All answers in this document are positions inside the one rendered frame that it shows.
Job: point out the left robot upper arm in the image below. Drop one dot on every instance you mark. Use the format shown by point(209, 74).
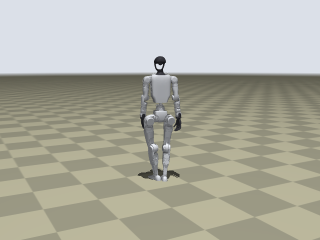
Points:
point(145, 87)

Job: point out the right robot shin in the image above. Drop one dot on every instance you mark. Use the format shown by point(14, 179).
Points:
point(165, 161)

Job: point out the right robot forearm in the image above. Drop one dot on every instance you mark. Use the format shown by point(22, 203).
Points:
point(177, 108)

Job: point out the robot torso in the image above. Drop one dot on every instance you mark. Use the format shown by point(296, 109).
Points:
point(160, 91)

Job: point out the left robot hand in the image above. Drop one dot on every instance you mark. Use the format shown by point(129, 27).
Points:
point(142, 120)

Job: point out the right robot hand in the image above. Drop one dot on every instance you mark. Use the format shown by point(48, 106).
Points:
point(178, 122)

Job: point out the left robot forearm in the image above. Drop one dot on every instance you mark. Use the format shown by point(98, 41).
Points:
point(143, 108)

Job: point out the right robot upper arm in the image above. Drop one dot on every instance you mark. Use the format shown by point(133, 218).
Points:
point(175, 89)

